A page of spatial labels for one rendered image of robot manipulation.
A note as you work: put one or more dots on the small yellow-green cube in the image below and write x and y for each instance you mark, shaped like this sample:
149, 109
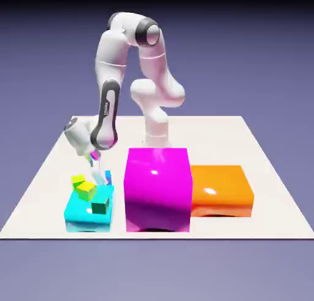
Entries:
85, 190

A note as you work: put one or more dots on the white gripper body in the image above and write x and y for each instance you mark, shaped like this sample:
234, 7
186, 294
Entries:
98, 175

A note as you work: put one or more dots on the small blue cube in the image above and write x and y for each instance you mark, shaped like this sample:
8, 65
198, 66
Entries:
108, 176

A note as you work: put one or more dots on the large cyan box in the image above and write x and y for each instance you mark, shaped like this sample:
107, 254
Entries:
81, 212

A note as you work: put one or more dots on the large magenta box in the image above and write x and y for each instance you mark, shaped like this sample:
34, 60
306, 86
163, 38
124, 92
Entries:
157, 195

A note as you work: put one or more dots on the small dark green cube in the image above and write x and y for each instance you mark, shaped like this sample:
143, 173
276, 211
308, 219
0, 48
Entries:
99, 207

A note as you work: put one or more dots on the small yellow cube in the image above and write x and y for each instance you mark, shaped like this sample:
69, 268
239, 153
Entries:
77, 178

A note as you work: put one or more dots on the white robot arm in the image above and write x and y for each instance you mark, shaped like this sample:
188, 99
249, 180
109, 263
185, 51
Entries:
110, 55

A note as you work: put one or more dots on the large orange box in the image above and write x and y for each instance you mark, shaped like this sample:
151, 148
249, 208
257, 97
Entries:
220, 185

